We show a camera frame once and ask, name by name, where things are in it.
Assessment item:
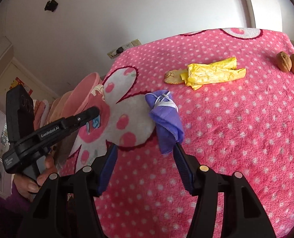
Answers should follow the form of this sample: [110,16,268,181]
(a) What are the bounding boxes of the left hand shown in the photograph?
[13,155,58,201]

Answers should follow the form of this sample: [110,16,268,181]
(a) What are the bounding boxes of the pink plastic basin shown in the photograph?
[61,72,102,118]

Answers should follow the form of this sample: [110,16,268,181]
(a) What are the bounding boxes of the yellow wrapper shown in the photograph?
[180,57,246,90]

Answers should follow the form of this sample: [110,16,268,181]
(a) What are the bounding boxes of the black wall bracket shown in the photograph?
[44,0,58,12]

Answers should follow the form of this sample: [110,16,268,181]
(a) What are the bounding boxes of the brown floral quilt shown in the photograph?
[34,91,77,170]

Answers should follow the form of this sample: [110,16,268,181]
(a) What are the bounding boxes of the purple sleeve forearm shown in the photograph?
[0,183,31,215]

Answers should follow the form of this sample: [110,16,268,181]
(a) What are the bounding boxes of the left walnut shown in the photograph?
[276,51,292,73]

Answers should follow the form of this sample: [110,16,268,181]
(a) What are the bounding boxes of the red wall calendar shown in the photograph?
[9,77,33,95]

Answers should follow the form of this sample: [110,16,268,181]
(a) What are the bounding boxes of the pink polka dot blanket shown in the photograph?
[60,28,294,237]

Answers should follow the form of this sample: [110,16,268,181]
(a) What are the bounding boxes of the wall power outlet strip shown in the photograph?
[107,39,142,59]

